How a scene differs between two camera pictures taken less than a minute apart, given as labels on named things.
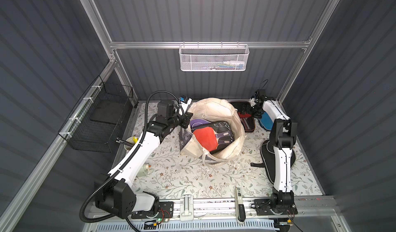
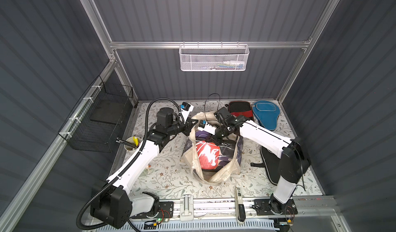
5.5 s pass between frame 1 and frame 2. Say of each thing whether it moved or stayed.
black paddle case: stayed
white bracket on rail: stayed
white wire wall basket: stayed
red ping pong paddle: moved
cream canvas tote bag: moved
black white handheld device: stayed
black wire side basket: stayed
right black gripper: moved
